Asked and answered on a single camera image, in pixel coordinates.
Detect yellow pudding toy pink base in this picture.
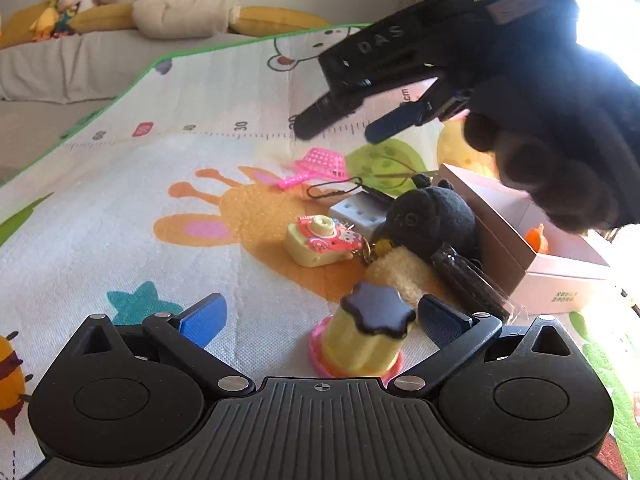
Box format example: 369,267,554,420
308,282,416,382

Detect orange plastic toy shell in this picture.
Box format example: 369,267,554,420
524,223,549,255

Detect pink toy colander scoop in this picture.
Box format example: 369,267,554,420
277,148,349,191

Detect clear packet of black items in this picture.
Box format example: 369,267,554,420
431,244,515,324

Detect black plush toy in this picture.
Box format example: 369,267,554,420
372,179,482,262

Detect white multi socket adapter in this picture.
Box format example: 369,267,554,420
329,192,390,238

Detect pink cardboard box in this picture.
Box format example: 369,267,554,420
437,164,612,315

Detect colourful cartoon play mat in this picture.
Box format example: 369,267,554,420
1,26,639,479

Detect beige bolster pillow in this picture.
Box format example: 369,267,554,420
131,0,241,39

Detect yellow banana cushion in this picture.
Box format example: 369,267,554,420
68,2,137,34

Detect grey covered sofa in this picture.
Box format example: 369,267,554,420
1,30,247,183

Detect yellow plush duck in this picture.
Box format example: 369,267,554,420
29,6,60,41

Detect tan fluffy plush keychain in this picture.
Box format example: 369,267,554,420
364,247,442,308

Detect yellow toy camera keychain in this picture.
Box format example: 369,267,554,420
283,214,364,269

